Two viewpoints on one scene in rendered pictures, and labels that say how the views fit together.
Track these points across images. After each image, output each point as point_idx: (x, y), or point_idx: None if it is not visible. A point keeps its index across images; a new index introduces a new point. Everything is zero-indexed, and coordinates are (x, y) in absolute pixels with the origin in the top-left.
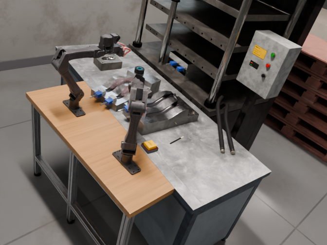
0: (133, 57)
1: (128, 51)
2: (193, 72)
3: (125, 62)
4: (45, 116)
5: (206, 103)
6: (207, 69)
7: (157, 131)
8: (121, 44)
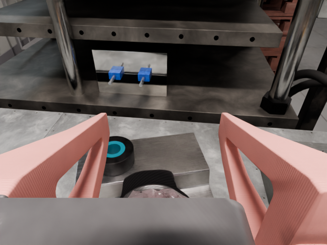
0: (4, 119)
1: (239, 159)
2: (169, 65)
3: (3, 152)
4: None
5: (278, 107)
6: (233, 34)
7: None
8: (81, 144)
